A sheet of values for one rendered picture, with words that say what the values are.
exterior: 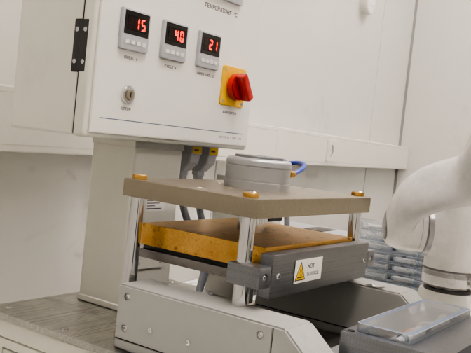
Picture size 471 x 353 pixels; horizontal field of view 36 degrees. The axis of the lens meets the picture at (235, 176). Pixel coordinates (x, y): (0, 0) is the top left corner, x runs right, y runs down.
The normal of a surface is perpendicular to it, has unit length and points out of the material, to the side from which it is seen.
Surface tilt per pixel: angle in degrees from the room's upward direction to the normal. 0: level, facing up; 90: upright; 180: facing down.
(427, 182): 64
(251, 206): 90
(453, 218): 87
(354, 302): 90
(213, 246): 90
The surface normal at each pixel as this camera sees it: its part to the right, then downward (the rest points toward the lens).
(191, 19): 0.82, 0.11
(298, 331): 0.61, -0.68
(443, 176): -0.65, -0.49
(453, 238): -0.18, 0.04
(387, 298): -0.57, -0.02
